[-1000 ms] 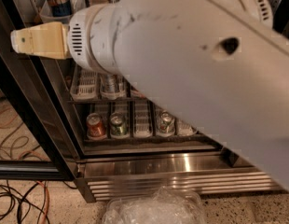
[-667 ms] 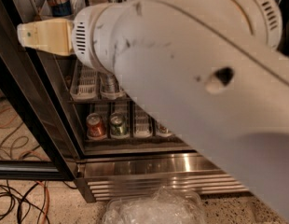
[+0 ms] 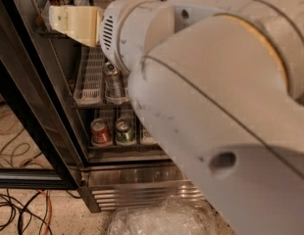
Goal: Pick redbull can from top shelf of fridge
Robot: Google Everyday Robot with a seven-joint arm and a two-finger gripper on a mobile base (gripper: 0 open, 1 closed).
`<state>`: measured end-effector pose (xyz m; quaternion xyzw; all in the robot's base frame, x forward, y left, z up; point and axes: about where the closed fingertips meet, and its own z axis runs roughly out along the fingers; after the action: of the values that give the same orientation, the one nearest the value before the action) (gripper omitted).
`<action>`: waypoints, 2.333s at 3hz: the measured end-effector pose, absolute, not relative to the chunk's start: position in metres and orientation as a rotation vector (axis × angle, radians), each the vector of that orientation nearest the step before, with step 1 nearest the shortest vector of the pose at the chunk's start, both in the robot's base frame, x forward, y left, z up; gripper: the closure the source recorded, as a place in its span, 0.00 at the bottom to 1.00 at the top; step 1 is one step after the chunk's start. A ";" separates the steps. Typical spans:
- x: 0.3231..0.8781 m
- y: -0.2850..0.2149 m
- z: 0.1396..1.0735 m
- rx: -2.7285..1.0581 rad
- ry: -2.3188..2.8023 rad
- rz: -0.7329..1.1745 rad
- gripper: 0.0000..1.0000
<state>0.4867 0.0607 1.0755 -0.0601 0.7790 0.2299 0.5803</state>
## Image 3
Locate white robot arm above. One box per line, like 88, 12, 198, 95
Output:
49, 0, 304, 235

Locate silver can middle shelf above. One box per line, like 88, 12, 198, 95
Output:
104, 62, 126, 98

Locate red can bottom shelf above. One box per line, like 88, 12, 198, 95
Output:
90, 118, 112, 145

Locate green can bottom shelf left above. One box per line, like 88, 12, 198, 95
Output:
115, 117, 133, 144

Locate open glass fridge door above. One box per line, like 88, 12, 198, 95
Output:
0, 0, 85, 189

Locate stainless steel fridge base grille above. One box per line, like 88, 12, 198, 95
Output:
77, 162, 205, 212

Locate empty white tray middle left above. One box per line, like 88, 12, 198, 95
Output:
74, 47, 105, 107

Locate clear plastic bag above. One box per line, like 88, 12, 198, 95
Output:
107, 197, 218, 235

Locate orange cable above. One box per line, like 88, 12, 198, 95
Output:
37, 189, 54, 235

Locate black cables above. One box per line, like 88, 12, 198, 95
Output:
0, 189, 53, 235

